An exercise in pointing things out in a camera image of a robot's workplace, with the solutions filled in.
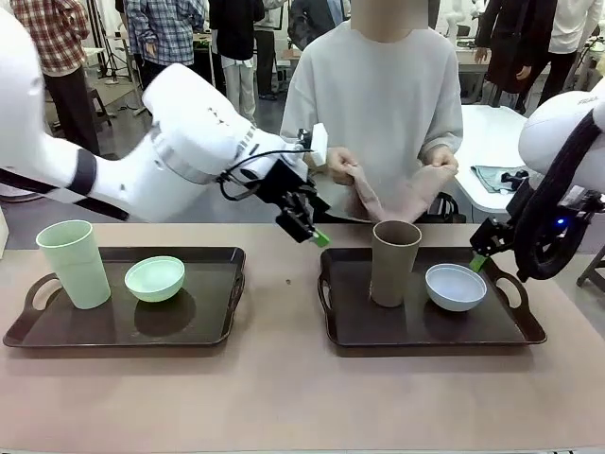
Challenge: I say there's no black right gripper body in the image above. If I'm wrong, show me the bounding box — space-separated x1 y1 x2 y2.
504 181 538 229

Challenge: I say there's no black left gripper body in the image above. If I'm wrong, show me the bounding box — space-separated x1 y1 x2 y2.
257 160 330 218

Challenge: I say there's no beige pink cloth mat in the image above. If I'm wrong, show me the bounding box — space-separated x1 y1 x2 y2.
347 162 458 224

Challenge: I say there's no dark brown tray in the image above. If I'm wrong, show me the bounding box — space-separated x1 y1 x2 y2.
317 246 547 349
2 245 248 349

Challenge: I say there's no person's right hand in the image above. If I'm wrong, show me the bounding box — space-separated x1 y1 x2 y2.
326 146 364 186

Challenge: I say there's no person's left hand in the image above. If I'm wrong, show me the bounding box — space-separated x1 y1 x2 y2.
417 148 459 180

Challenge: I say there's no grey green folded cloth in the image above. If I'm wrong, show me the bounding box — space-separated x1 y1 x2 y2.
471 164 527 195

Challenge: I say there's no light blue bowl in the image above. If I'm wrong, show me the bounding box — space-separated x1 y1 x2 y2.
424 263 489 313

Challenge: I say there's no black bag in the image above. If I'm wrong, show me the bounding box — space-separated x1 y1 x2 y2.
423 192 468 224

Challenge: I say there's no white round-cornered table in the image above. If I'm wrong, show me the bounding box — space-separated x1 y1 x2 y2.
458 103 538 215

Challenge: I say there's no brown cup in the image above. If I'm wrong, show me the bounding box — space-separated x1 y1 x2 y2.
370 219 423 308

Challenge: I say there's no person in white sweatshirt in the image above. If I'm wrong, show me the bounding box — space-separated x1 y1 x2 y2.
280 21 465 223

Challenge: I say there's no bystander in black top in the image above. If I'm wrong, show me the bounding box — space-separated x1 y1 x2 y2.
209 0 278 128

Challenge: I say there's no light green bowl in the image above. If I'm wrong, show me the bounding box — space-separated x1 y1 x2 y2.
124 255 186 304

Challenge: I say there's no bystander in black coat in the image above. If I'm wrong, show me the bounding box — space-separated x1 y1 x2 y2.
475 0 560 114

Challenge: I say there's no bystander in white shirt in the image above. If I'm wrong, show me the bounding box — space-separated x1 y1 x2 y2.
547 0 605 91

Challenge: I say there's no bystander in blue plaid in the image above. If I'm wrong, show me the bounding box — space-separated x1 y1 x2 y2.
115 0 210 96

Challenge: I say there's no dark stool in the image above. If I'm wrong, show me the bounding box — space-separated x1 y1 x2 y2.
80 86 115 130

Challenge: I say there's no black tripod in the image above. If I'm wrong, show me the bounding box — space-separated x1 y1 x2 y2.
97 31 130 87

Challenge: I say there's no light green cup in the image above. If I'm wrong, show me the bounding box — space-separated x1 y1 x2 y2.
36 219 112 311

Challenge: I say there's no bystander in red plaid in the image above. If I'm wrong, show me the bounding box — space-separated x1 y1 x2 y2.
9 0 103 157

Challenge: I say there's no thin black cable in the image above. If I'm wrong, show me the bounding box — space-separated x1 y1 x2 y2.
216 148 317 202

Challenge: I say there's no black corrugated cable conduit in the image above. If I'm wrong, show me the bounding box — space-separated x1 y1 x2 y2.
512 109 605 285

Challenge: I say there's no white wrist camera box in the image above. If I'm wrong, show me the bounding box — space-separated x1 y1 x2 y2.
309 122 330 168

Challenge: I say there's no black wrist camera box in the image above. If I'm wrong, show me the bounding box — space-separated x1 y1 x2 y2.
556 185 605 229

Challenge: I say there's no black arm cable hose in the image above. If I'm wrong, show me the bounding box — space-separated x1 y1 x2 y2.
0 166 130 222

